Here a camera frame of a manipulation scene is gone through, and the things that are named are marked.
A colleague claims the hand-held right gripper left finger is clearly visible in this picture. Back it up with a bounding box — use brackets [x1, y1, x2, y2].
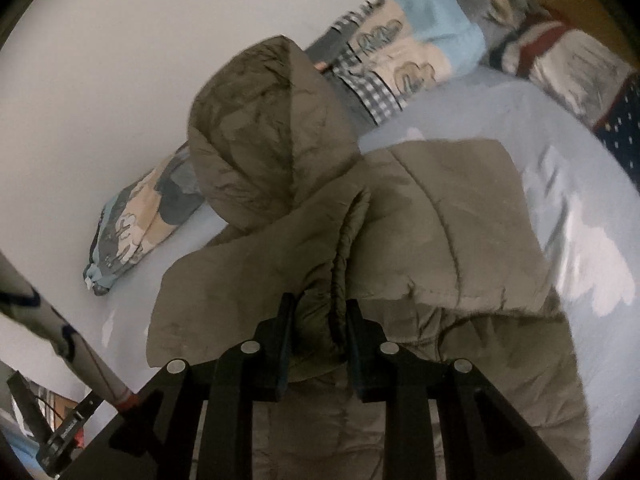
[57, 292, 296, 480]

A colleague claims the wooden headboard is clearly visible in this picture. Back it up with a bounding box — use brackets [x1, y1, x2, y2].
[470, 0, 631, 66]

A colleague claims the patchwork elephant print blanket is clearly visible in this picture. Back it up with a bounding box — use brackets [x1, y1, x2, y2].
[82, 0, 551, 296]

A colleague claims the light blue bed sheet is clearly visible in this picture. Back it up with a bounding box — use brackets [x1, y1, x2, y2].
[82, 65, 640, 480]

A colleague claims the olive puffer jacket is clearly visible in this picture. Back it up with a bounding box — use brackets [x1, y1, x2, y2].
[145, 35, 593, 480]

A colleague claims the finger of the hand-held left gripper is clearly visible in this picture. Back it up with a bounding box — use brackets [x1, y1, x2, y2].
[7, 371, 52, 444]

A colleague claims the striped starry printed pillow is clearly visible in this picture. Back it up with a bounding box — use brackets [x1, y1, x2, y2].
[490, 10, 640, 186]

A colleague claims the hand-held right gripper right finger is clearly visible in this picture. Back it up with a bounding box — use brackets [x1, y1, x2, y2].
[346, 300, 576, 480]

